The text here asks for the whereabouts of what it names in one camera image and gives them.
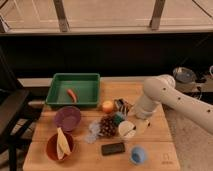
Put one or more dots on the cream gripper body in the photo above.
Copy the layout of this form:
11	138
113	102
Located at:
141	126

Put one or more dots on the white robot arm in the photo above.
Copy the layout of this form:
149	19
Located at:
161	89

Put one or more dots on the silver metal bowl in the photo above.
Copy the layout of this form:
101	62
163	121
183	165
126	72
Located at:
184	75

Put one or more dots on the purple bowl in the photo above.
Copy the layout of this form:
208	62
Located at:
67	118

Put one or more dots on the red bowl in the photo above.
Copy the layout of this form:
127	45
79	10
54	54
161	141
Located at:
51	147

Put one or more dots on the white round cup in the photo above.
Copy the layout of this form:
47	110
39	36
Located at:
126	130

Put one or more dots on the teal round container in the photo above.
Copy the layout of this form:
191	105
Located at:
118	119

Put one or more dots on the blue cup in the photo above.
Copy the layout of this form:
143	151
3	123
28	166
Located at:
138	155

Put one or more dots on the brown pine cone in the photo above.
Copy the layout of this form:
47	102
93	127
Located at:
107	126

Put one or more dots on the red yellow apple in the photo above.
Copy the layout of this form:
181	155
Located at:
107	106

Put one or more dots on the clear crumpled plastic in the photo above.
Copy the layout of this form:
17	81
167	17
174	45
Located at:
94	131

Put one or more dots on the green plastic tray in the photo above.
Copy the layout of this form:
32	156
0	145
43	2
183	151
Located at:
86	86

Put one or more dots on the orange carrot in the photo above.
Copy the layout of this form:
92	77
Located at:
72	95

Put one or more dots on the yellow banana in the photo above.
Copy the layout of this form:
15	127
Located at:
62	144

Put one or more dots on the dark side chair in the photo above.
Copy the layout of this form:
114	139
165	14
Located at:
16	115

